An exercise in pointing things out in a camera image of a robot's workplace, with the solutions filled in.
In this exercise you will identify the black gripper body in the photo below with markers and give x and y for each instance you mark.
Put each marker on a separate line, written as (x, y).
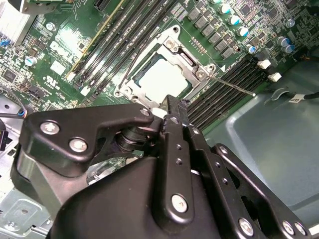
(112, 211)

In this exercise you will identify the silver CPU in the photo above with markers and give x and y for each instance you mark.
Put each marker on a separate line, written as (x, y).
(164, 79)

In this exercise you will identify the metal locking lever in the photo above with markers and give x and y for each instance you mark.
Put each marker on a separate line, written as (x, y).
(128, 70)
(231, 85)

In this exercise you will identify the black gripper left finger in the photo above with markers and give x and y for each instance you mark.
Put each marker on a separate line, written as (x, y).
(74, 124)

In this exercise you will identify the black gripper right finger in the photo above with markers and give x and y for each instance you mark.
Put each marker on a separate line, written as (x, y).
(214, 174)

